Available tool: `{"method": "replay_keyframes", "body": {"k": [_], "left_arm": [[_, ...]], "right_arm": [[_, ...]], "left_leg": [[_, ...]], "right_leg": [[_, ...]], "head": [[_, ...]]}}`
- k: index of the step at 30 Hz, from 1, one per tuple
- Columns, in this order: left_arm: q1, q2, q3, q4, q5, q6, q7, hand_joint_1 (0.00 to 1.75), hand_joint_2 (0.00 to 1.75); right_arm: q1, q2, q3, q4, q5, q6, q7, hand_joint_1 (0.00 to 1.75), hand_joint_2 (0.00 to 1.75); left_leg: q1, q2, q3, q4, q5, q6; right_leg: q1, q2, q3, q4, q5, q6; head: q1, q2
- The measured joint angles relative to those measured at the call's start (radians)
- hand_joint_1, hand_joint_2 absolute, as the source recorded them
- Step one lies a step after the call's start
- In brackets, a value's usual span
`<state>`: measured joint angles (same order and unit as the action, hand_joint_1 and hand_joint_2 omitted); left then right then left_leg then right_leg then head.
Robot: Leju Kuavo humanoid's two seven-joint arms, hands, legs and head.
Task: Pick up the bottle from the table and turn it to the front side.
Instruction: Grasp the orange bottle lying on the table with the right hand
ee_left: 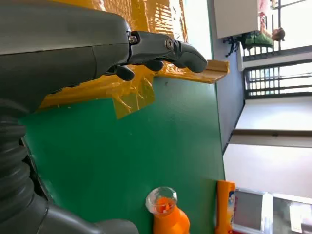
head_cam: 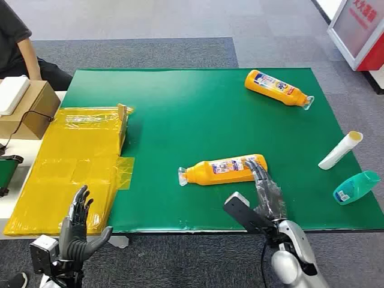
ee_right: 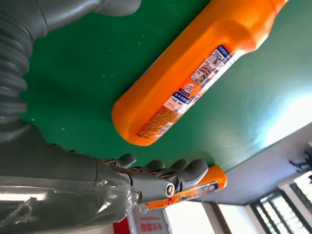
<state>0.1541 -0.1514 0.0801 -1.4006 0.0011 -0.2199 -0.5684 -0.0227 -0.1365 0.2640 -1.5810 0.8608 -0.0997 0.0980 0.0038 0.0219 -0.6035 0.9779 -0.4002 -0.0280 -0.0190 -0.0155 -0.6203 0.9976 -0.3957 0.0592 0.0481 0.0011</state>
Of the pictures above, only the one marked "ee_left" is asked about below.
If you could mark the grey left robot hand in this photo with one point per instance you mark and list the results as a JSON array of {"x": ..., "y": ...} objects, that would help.
[{"x": 60, "y": 42}]

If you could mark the orange bottle with clear cap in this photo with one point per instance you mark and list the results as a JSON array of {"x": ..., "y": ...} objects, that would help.
[
  {"x": 223, "y": 206},
  {"x": 171, "y": 221}
]

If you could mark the yellow taped cardboard sheet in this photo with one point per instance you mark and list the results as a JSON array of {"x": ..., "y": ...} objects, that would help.
[{"x": 136, "y": 87}]

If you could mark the green table mat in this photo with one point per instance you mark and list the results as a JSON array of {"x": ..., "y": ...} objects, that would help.
[{"x": 136, "y": 155}]

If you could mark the black chair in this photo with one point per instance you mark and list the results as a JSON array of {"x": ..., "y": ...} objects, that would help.
[{"x": 233, "y": 43}]

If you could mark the white cabinet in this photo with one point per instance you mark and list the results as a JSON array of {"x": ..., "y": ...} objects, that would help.
[{"x": 235, "y": 17}]

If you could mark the seated person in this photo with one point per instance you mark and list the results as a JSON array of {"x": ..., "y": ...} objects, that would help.
[{"x": 262, "y": 38}]

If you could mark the black railing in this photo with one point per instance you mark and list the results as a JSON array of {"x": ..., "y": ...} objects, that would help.
[{"x": 268, "y": 93}]

